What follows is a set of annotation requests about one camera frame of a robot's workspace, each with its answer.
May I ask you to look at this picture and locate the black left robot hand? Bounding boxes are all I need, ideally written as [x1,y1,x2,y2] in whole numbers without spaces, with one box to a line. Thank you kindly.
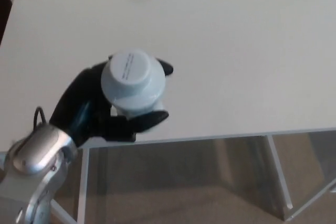
[48,57,174,148]

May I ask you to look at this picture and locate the white plastic bottle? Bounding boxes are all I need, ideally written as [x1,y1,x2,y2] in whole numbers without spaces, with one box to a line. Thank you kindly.
[100,48,167,119]

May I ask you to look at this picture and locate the white table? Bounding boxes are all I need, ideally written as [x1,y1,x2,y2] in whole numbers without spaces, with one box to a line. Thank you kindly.
[0,0,336,224]

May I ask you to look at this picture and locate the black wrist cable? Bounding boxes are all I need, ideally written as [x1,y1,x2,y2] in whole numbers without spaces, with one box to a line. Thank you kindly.
[33,106,50,128]

